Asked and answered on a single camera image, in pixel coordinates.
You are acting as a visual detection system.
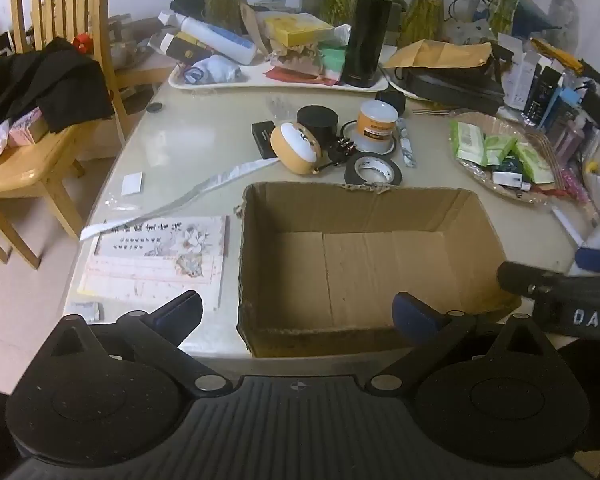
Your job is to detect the cardboard box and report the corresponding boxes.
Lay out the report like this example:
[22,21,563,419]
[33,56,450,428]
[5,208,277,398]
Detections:
[236,181,523,359]

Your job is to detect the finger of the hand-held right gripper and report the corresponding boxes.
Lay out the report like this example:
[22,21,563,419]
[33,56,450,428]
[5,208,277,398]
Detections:
[497,260,573,303]
[574,247,600,275]

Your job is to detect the long white tray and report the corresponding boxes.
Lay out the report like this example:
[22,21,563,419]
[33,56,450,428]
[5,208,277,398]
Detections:
[167,42,397,93]

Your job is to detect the white bottle blue label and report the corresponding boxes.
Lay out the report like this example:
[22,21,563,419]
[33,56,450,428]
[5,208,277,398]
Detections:
[159,9,259,66]

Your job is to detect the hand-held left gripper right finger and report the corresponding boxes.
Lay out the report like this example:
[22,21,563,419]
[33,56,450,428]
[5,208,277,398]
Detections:
[366,291,556,400]

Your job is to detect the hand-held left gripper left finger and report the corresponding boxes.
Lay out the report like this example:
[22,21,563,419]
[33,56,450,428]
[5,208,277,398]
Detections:
[47,290,233,400]

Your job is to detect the blue product box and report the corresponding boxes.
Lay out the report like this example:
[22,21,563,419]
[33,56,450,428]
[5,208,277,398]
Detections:
[540,85,583,133]

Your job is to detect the printed floral calendar card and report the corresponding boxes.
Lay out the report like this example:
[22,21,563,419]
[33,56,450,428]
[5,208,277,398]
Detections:
[74,215,230,312]

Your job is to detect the black thermos bottle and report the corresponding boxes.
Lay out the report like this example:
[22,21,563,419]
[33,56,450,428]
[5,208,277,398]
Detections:
[341,0,398,88]

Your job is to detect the green box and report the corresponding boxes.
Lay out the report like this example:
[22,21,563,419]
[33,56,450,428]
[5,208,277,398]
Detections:
[319,45,350,80]

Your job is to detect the small silver packet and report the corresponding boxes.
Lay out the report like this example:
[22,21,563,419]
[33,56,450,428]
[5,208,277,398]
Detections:
[69,301,104,324]

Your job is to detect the pink box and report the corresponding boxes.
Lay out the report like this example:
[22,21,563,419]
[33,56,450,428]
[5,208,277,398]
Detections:
[6,111,50,149]

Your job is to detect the black tape roll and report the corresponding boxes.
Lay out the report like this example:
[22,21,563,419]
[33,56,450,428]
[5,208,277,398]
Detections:
[345,152,404,187]

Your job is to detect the yellow box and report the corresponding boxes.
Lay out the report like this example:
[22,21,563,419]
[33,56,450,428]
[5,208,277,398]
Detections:
[263,13,337,47]

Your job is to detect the black zip case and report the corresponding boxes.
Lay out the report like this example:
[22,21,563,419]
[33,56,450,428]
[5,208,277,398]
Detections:
[401,55,507,117]

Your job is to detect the black ring lid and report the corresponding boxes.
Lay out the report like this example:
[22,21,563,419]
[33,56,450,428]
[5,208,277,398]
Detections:
[339,120,399,154]

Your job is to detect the brown paper envelope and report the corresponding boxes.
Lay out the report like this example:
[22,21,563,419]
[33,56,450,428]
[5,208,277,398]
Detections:
[381,38,494,70]

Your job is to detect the white jar orange label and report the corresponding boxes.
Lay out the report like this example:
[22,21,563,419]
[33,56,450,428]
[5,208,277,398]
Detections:
[356,100,399,153]

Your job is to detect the red envelope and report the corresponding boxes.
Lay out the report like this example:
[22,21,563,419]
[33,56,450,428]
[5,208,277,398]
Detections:
[264,66,342,87]

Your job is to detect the yellow packet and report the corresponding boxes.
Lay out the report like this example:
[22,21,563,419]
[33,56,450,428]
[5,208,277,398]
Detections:
[530,37,587,74]

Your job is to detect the small black box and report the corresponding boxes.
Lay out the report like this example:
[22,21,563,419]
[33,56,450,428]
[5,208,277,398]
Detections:
[251,120,282,159]

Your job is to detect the white square sticker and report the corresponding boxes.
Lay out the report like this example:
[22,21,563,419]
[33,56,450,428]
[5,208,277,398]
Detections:
[121,172,145,196]

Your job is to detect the pale blue rolled sock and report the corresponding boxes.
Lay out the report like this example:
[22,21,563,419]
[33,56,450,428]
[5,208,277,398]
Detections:
[182,55,244,86]

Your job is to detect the orange dog-face pouch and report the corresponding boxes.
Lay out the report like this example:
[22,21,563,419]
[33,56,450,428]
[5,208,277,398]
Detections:
[270,121,326,176]

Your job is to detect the black pouch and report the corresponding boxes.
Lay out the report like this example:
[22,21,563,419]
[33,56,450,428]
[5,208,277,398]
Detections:
[170,0,207,17]

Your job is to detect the long white paper strip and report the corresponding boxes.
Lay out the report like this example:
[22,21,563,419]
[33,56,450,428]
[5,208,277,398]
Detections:
[79,156,282,242]

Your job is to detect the round white tray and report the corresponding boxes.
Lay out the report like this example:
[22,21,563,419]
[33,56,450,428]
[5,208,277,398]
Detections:
[380,66,421,101]

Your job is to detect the wooden chair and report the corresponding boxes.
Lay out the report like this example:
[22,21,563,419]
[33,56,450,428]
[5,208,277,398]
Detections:
[0,0,133,270]

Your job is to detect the pink pens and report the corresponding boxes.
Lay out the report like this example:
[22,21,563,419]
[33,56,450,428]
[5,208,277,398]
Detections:
[555,157,598,221]

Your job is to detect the black product box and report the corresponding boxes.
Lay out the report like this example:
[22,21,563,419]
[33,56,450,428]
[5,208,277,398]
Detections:
[522,65,565,122]

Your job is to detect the white product box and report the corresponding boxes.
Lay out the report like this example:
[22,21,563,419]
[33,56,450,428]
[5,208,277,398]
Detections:
[500,50,545,112]

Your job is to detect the burlap drawstring pouch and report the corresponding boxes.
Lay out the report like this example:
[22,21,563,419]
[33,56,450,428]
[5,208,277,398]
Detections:
[271,41,327,69]

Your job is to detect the black snack packet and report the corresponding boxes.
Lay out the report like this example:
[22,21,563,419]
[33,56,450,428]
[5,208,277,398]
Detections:
[497,156,528,175]

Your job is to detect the black cylinder module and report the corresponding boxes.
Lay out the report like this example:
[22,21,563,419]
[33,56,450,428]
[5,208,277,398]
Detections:
[375,89,407,115]

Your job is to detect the black round can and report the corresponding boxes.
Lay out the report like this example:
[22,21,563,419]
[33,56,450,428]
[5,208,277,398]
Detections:
[296,105,339,143]

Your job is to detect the black clothing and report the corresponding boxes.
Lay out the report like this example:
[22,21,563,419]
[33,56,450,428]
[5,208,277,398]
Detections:
[0,36,117,135]

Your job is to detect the black and yellow tube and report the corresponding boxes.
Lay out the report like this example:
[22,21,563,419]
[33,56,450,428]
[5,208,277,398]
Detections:
[147,30,215,64]

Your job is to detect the white and green wipes pack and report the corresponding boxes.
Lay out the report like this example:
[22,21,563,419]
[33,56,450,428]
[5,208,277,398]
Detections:
[452,121,487,164]

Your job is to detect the clear plastic case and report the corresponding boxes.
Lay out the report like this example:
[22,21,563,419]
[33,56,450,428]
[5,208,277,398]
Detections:
[266,96,302,120]

